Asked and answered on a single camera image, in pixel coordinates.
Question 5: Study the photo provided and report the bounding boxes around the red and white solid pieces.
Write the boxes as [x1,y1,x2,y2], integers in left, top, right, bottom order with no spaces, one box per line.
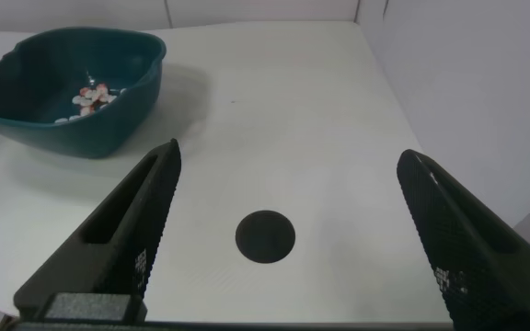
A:
[54,83,128,124]

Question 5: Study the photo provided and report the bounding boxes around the dark teal square basin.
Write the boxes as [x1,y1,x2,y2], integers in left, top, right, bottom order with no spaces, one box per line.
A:
[0,26,167,160]

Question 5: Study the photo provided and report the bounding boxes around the black round table hole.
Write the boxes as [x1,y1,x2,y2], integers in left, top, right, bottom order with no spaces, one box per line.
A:
[235,210,296,265]

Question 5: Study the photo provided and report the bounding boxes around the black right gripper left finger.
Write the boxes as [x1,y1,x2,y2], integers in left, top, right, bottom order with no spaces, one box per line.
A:
[13,138,183,323]

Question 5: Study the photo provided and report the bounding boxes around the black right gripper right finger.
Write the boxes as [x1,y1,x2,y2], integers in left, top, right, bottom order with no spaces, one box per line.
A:
[396,148,530,331]

